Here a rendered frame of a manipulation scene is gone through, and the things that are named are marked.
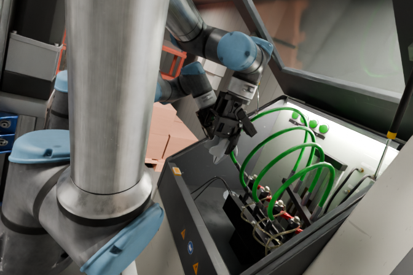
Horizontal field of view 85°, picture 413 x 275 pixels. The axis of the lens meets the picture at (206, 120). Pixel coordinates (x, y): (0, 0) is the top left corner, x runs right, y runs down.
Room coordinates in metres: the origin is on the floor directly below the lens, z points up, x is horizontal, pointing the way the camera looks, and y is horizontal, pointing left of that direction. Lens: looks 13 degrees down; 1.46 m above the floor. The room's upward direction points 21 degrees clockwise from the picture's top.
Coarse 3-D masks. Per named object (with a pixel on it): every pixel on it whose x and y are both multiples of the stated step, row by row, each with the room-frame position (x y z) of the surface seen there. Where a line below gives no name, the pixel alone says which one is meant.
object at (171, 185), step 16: (176, 176) 0.93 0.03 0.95; (160, 192) 0.99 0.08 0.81; (176, 192) 0.85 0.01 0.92; (176, 208) 0.81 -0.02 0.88; (192, 208) 0.75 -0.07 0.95; (176, 224) 0.77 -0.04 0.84; (192, 224) 0.68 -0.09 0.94; (176, 240) 0.73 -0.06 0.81; (192, 240) 0.65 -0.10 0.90; (208, 240) 0.62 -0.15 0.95; (192, 256) 0.62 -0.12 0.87; (208, 256) 0.56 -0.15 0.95; (192, 272) 0.59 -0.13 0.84; (208, 272) 0.54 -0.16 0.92; (224, 272) 0.53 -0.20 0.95
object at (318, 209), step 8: (304, 168) 0.63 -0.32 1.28; (312, 168) 0.63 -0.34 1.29; (296, 176) 0.62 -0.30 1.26; (288, 184) 0.60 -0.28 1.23; (328, 184) 0.70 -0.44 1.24; (280, 192) 0.60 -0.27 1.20; (328, 192) 0.70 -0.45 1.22; (272, 200) 0.60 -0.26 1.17; (320, 200) 0.71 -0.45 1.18; (272, 208) 0.60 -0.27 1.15; (320, 208) 0.70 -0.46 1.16; (272, 216) 0.61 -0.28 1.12; (312, 216) 0.70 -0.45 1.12; (280, 232) 0.64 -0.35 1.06
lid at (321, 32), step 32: (256, 0) 0.99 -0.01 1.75; (288, 0) 0.84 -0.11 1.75; (320, 0) 0.74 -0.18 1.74; (352, 0) 0.65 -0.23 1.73; (384, 0) 0.59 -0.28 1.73; (256, 32) 1.12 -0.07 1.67; (288, 32) 0.96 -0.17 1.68; (320, 32) 0.82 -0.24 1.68; (352, 32) 0.72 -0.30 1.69; (384, 32) 0.64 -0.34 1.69; (288, 64) 1.12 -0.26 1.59; (320, 64) 0.93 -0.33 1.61; (352, 64) 0.80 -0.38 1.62; (384, 64) 0.70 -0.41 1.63; (320, 96) 1.05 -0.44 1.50; (352, 96) 0.87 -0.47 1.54; (384, 96) 0.76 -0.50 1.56; (384, 128) 0.84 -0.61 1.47
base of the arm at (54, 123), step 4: (52, 112) 0.70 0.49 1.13; (56, 112) 0.70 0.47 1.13; (52, 116) 0.70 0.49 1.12; (56, 116) 0.70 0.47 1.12; (60, 116) 0.70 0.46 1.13; (64, 116) 0.70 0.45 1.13; (68, 116) 0.71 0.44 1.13; (52, 120) 0.69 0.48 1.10; (56, 120) 0.70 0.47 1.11; (60, 120) 0.70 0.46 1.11; (64, 120) 0.70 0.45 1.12; (68, 120) 0.71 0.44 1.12; (48, 124) 0.70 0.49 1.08; (52, 124) 0.69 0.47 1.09; (56, 124) 0.69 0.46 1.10; (60, 124) 0.70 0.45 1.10; (64, 124) 0.70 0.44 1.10; (68, 124) 0.71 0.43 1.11; (48, 128) 0.70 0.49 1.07; (52, 128) 0.69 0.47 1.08; (56, 128) 0.69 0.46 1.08; (60, 128) 0.69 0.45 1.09; (64, 128) 0.70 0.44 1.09; (68, 128) 0.71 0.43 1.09
